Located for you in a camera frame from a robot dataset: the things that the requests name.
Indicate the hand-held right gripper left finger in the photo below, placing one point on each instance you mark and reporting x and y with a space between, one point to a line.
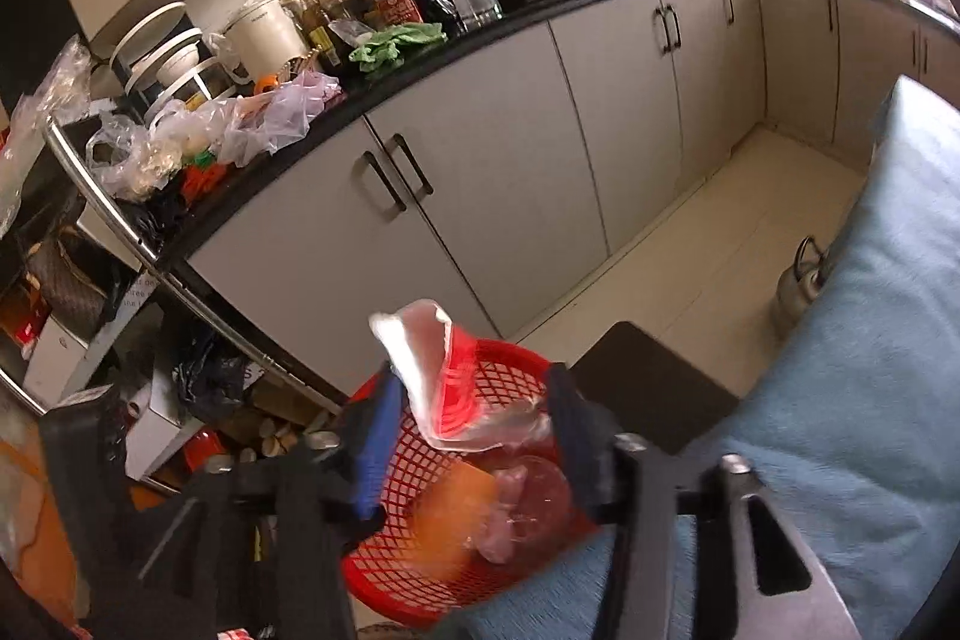
377 452

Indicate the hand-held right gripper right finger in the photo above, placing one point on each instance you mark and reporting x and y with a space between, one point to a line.
577 452

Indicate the clear plastic wrapper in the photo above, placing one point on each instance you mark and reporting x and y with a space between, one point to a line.
435 377

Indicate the red plastic mesh basket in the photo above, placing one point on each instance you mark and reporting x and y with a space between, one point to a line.
397 580

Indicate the clear plastic packaging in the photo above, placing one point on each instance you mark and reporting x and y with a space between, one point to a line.
525 497

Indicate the orange wrapper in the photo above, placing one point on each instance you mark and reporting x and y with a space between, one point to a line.
450 527

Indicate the black plastic bag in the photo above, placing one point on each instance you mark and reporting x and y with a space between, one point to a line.
210 374

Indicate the white cardboard box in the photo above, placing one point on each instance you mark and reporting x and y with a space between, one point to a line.
157 419

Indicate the steel kettle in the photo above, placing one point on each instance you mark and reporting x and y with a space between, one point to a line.
799 293

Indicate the dark boxy object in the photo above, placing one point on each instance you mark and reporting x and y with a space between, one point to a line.
82 437

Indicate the blue tablecloth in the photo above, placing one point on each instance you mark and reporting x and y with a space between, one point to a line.
862 347

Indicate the white base cabinets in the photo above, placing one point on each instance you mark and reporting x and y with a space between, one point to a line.
487 160

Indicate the orange and green packet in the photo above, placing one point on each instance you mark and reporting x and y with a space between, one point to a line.
201 175

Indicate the steel tube rack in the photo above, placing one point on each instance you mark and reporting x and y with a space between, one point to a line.
120 221

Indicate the pinkish clear plastic bag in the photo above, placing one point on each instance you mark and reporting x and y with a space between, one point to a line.
289 111

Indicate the brown patterned handbag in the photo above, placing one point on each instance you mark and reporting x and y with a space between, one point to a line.
64 280

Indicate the crumpled clear plastic bag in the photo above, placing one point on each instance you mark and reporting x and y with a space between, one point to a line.
131 156

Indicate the green cloth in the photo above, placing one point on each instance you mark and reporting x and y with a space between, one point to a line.
390 44

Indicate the white rice cooker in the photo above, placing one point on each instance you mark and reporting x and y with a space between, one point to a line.
262 36

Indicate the cluster of seasoning jars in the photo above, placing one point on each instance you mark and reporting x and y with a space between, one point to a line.
322 10

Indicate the white round appliance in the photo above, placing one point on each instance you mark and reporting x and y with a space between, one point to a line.
161 48

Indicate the large clear plastic bag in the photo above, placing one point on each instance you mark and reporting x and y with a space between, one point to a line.
60 78

